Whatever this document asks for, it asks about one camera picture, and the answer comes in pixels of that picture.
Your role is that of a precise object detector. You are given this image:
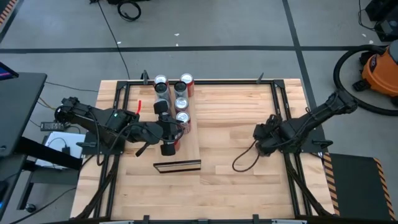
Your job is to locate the long black floor cable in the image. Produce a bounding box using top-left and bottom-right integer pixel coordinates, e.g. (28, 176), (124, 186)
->
(96, 0), (131, 81)

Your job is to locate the laptop screen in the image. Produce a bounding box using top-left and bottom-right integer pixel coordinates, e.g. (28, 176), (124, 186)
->
(0, 61), (19, 81)

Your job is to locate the black hazard-striped mat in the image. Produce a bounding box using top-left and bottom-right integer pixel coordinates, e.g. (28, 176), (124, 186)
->
(322, 152), (398, 222)

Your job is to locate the black equipment case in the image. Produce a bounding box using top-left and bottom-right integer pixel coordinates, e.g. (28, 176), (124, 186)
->
(357, 0), (398, 43)

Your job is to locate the black aluminium rig frame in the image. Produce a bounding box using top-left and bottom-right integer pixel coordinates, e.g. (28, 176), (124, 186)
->
(71, 70), (336, 224)

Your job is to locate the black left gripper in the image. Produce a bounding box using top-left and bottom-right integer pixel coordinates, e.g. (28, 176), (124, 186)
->
(154, 99), (185, 157)

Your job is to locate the orange-red soda can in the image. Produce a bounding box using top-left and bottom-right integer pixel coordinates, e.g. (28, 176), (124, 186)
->
(154, 74), (170, 90)
(180, 73), (195, 98)

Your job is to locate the silver Diet Coke can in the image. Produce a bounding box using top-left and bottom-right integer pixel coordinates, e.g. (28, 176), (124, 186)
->
(174, 96), (190, 113)

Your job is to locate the black cable loop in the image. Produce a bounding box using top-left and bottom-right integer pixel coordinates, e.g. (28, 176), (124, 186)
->
(232, 139), (261, 173)

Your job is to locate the orange shop vacuum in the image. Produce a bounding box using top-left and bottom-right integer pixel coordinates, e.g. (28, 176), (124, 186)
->
(333, 44), (398, 116)
(353, 40), (398, 106)

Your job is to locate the coiled black cable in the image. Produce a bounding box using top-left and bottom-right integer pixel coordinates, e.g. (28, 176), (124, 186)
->
(117, 0), (142, 22)

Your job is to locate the white sheet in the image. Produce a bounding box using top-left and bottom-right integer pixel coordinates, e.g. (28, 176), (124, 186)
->
(34, 131), (86, 170)

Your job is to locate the wooden shelf black metal frame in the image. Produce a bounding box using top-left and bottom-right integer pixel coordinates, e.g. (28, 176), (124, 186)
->
(153, 81), (202, 174)

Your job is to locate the black desk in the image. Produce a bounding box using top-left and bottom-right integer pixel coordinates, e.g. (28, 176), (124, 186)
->
(0, 72), (47, 158)

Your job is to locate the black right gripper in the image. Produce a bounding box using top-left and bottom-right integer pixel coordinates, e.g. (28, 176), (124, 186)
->
(252, 114), (282, 157)

